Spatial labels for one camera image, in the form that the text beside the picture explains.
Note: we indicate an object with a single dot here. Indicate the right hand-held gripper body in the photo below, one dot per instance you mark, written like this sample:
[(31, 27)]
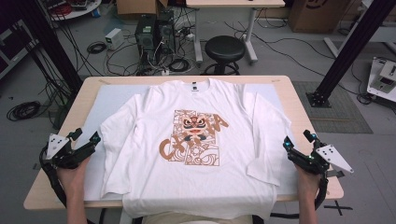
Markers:
[(330, 157)]

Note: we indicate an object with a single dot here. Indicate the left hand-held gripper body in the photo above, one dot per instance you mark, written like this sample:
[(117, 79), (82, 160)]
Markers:
[(57, 146)]

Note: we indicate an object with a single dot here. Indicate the white long-sleeve printed shirt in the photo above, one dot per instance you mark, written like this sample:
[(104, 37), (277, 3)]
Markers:
[(149, 174)]

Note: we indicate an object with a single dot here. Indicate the person's right hand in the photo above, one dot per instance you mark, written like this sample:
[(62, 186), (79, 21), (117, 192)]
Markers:
[(308, 185)]

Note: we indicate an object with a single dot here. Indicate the person's left hand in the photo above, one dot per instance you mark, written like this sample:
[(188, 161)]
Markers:
[(73, 180)]

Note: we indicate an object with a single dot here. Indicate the black tape piece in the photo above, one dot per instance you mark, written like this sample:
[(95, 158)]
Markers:
[(337, 173), (36, 166)]

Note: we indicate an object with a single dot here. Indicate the grey floor mat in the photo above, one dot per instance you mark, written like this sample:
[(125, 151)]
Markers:
[(339, 115)]

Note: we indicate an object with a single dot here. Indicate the light wooden table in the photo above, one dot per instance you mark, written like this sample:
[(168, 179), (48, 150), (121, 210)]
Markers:
[(291, 102)]

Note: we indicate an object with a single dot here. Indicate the pale blue foam mat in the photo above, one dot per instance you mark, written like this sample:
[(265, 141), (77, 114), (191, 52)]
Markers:
[(102, 102)]

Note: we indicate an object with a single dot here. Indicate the black tape cross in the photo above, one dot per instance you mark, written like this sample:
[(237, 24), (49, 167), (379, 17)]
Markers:
[(338, 207)]

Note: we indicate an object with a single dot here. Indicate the white machine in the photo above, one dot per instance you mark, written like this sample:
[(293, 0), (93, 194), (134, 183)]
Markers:
[(383, 79)]

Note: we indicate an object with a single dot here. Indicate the white box device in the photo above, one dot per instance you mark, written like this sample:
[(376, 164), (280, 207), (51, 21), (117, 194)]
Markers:
[(114, 38)]

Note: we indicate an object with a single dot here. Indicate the grey shelf unit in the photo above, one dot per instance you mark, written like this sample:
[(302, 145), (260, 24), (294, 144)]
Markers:
[(14, 46)]

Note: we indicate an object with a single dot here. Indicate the black round stool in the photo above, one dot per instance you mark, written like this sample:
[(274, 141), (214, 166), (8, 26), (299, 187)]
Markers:
[(224, 49)]

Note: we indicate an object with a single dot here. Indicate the black computer tower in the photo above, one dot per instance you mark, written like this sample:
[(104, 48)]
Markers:
[(145, 37), (166, 34)]

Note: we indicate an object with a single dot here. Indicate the large cardboard box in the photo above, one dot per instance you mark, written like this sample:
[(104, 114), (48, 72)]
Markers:
[(317, 17)]

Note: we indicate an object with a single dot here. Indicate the person's beige trousers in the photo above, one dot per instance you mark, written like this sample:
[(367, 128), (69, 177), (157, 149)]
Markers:
[(193, 219)]

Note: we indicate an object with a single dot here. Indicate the round white table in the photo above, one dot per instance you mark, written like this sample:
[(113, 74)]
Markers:
[(74, 7)]

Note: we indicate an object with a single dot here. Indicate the small cardboard box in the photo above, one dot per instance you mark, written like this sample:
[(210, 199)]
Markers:
[(137, 7)]

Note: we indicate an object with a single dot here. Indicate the white-legged wooden desk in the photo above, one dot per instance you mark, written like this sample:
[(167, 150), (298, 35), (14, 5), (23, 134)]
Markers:
[(233, 3)]

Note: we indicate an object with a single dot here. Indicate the black metal post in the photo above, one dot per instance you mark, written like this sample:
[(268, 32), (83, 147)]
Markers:
[(53, 43), (348, 53)]

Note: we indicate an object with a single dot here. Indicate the white metal frame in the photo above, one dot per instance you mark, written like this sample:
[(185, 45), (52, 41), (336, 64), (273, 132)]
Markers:
[(331, 43)]

